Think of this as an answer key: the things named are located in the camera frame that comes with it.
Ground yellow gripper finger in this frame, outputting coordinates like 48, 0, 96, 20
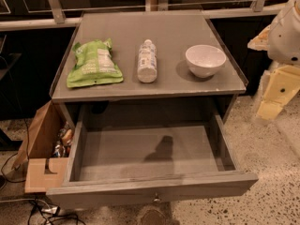
247, 25, 270, 51
257, 65, 300, 120

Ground clear plastic water bottle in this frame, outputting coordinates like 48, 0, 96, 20
137, 39, 158, 83

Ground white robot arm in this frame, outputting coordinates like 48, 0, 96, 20
247, 0, 300, 120

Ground grey open top drawer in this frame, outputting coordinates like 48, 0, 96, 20
47, 103, 258, 209

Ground white ceramic bowl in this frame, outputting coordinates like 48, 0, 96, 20
185, 45, 227, 78

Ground grey wooden cabinet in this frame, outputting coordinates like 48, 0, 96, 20
52, 10, 247, 126

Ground green snack bag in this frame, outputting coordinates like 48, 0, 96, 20
67, 38, 123, 88

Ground items inside cardboard box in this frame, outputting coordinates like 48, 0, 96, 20
52, 123, 73, 158

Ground metal window railing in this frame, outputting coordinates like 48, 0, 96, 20
0, 0, 300, 32

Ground brown cardboard box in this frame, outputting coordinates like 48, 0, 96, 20
12, 101, 68, 193

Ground black floor cables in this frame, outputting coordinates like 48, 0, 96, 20
0, 119, 87, 225

